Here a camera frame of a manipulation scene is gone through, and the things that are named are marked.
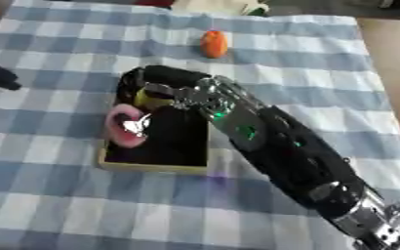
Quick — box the orange toy fruit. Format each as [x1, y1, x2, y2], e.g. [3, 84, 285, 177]
[198, 29, 231, 60]

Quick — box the white and green object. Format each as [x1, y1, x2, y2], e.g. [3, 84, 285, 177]
[173, 0, 272, 18]

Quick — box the red object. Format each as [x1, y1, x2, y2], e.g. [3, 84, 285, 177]
[133, 0, 175, 8]

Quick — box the tan cardboard box black inside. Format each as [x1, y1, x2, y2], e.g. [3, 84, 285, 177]
[96, 73, 213, 176]

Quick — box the yellow toy fruit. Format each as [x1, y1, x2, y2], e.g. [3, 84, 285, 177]
[132, 88, 177, 112]

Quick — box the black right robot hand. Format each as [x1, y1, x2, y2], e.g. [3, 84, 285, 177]
[118, 64, 213, 138]

